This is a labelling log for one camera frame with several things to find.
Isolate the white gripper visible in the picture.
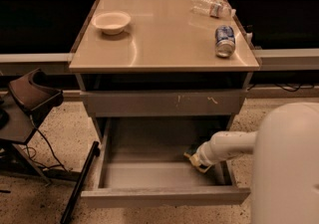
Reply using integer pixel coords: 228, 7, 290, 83
183, 140, 222, 173

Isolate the green and yellow sponge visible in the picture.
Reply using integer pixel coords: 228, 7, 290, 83
185, 147, 197, 155

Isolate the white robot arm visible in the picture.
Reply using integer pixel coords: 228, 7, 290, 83
185, 103, 319, 224

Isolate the open grey middle drawer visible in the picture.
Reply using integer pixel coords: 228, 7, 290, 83
82, 117, 250, 208

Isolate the grey drawer cabinet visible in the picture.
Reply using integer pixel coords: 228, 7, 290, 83
68, 0, 260, 142

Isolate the closed grey top drawer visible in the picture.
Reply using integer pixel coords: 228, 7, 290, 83
81, 90, 246, 117

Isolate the black pole on floor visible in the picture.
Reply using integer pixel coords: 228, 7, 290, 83
60, 141, 100, 224

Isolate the blue soda can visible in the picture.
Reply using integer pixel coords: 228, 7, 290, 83
215, 25, 235, 58

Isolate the clear plastic water bottle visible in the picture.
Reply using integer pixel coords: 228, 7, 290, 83
191, 0, 235, 19

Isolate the white bowl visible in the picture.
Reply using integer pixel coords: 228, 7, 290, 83
92, 11, 132, 35

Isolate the dark brown chair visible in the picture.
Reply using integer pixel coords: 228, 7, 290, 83
0, 69, 64, 184

